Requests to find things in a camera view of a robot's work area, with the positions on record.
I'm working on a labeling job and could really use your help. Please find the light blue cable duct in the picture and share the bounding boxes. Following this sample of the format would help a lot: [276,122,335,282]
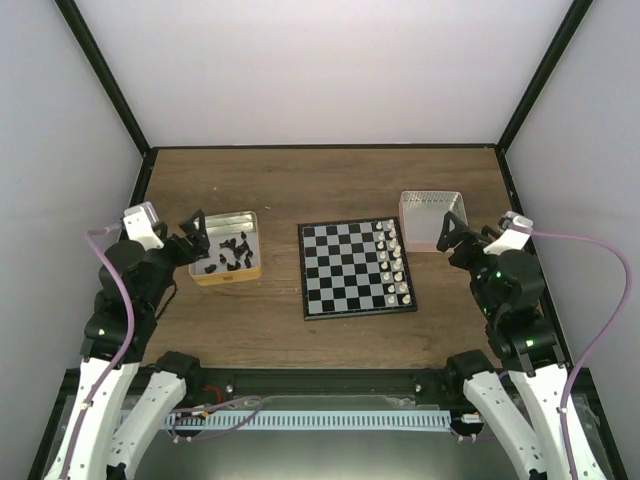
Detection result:
[163,410,451,433]

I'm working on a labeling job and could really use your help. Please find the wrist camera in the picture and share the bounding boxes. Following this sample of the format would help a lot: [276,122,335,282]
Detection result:
[483,211,533,255]
[122,201,164,251]

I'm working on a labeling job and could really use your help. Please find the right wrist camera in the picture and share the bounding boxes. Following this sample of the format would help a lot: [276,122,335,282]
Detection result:
[483,211,533,255]

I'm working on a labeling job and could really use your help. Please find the black aluminium frame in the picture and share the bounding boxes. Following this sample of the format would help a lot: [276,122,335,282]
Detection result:
[27,0,629,480]

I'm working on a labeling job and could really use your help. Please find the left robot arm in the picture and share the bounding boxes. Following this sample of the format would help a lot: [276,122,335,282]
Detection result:
[45,202,210,479]

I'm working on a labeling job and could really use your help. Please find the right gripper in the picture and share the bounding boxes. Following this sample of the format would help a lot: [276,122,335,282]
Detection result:
[437,211,504,320]

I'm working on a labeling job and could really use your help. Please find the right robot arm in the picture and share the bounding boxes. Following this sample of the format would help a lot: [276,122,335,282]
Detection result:
[436,212,605,479]

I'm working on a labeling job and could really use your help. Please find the yellow metal tin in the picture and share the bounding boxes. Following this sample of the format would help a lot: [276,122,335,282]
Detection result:
[189,211,262,287]

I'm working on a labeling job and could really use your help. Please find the pink metal tin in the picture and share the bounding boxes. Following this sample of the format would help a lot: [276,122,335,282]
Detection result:
[399,191,467,253]

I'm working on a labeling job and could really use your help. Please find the black white chessboard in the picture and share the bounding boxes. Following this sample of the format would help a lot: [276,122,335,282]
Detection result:
[298,217,418,321]

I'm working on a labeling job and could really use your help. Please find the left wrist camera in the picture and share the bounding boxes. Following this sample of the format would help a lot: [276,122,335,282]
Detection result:
[122,201,164,251]

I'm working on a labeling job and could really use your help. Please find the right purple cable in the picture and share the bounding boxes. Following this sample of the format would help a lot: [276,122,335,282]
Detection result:
[519,229,632,480]

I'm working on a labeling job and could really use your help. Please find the black piece in tin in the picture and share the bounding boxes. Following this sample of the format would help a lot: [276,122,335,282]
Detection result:
[226,260,241,271]

